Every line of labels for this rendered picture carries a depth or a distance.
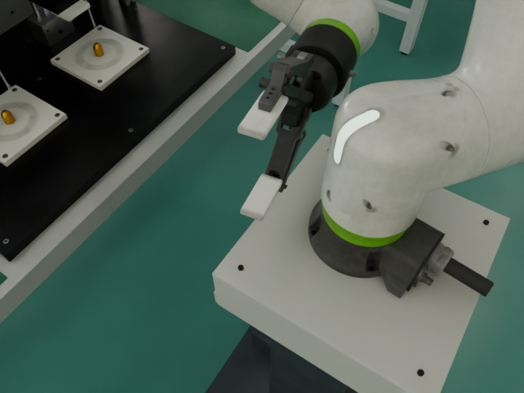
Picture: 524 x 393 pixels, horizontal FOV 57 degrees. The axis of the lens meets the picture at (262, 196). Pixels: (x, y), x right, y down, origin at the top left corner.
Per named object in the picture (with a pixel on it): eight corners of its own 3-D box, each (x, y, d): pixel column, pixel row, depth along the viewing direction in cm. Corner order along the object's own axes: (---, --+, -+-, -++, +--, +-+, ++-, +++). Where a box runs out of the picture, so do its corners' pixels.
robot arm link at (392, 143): (447, 227, 66) (507, 125, 51) (344, 262, 62) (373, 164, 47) (398, 159, 73) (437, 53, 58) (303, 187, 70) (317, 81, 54)
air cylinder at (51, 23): (76, 30, 113) (68, 8, 108) (51, 47, 109) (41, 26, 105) (60, 23, 114) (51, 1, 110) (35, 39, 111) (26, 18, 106)
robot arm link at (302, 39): (367, 33, 67) (357, 88, 74) (288, 15, 70) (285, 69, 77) (355, 57, 63) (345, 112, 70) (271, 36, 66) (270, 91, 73)
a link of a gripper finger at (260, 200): (262, 172, 65) (261, 176, 65) (239, 210, 60) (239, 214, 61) (282, 179, 64) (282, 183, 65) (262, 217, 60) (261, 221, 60)
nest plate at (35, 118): (68, 118, 97) (65, 113, 96) (7, 167, 90) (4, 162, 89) (17, 88, 102) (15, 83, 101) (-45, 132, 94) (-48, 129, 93)
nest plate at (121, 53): (150, 52, 108) (148, 47, 107) (101, 91, 101) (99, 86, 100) (100, 28, 113) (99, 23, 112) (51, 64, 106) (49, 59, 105)
